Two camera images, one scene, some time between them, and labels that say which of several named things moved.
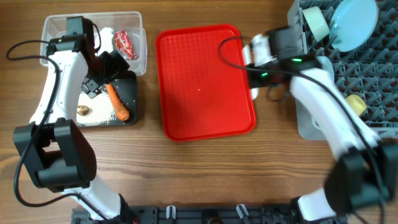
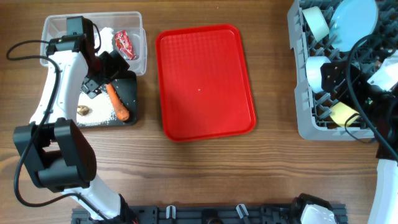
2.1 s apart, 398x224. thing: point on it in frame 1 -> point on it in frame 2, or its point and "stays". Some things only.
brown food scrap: (84, 111) stays
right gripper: (252, 81) -> (336, 77)
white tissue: (106, 40) stays
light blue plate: (352, 23) stays
